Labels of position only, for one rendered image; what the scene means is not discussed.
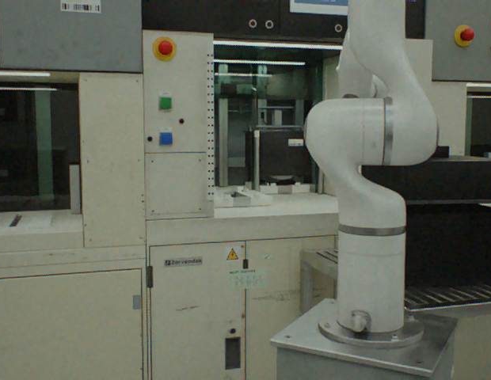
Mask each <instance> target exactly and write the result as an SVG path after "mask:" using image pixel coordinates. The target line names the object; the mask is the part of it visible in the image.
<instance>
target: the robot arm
mask: <svg viewBox="0 0 491 380"><path fill-rule="evenodd" d="M336 71H337V72H338V73H339V83H338V93H339V98H338V99H329V100H325V101H322V102H320V103H318V104H316V105H315V106H314V107H313V108H312V110H311V111H310V113H309V114H308V116H307V118H306V122H305V124H304V139H305V144H306V147H307V149H308V150H309V152H310V154H311V156H312V158H313V159H314V160H315V161H316V163H317V164H318V165H319V167H320V168H321V169H322V171H323V172H324V174H325V175H326V176H327V178H328V179H329V181H330V183H331V185H332V186H333V189H334V191H335V193H336V196H337V206H338V245H337V263H338V296H337V310H332V311H329V312H327V313H324V314H323V315H321V316H320V318H319V319H318V328H319V330H320V331H321V332H322V333H323V334H324V335H327V336H328V337H330V338H333V339H334V340H338V341H341V342H344V343H347V344H354V345H359V346H365V347H377V348H386V347H397V346H402V345H407V344H411V343H413V342H416V341H417V340H419V339H420V338H421V337H422V335H423V325H422V324H421V323H420V322H419V321H418V320H417V319H415V318H413V315H411V314H409V315H407V314H404V298H405V240H406V221H405V202H404V200H403V198H402V197H401V196H400V195H399V194H397V193H396V192H394V191H392V190H390V189H388V188H385V187H383V186H381V185H379V184H376V183H373V182H371V181H369V180H368V179H366V178H365V177H363V176H362V175H361V174H360V172H359V170H358V167H359V166H360V165H416V164H419V163H422V162H424V161H426V160H428V159H429V158H430V157H432V158H435V157H436V155H437V154H438V153H439V152H440V151H441V150H442V149H441V148H440V147H439V146H438V144H439V137H440V132H439V129H440V128H439V124H438V120H437V116H436V114H435V111H434V109H433V107H432V105H431V103H430V101H429V99H428V97H427V95H426V93H425V91H424V90H423V88H422V86H421V84H420V83H419V81H418V79H417V76H416V75H415V73H414V70H413V67H412V65H411V62H410V60H409V54H408V51H407V46H406V38H405V0H348V30H347V33H346V36H345V38H344V43H343V47H342V51H341V59H340V64H339V65H338V67H337V68H336Z"/></svg>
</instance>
